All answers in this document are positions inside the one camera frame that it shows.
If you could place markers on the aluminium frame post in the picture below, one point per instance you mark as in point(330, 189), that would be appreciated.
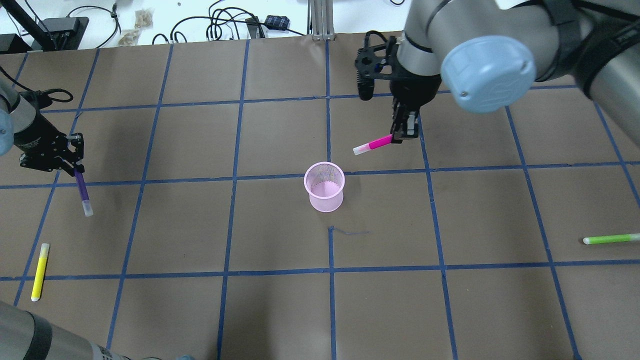
point(320, 20)

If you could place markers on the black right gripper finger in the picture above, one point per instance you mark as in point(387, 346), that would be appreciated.
point(399, 121)
point(412, 126)

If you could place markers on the purple pen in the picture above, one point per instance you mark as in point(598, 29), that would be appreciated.
point(83, 192)

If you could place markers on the black power adapter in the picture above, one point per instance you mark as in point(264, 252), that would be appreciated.
point(66, 32)

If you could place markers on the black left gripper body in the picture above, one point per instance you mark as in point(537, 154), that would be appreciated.
point(38, 140)

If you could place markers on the pink mesh cup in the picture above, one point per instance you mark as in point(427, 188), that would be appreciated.
point(324, 183)

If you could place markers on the green pen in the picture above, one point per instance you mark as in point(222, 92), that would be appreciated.
point(611, 239)

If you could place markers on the pink pen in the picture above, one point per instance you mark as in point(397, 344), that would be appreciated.
point(373, 145)

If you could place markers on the yellow pen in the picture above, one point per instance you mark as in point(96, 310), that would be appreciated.
point(40, 273)

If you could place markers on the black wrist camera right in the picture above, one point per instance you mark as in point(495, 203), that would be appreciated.
point(371, 59)

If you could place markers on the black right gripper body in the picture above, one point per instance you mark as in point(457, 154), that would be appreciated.
point(414, 88)

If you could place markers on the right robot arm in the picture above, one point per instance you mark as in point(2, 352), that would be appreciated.
point(489, 53)

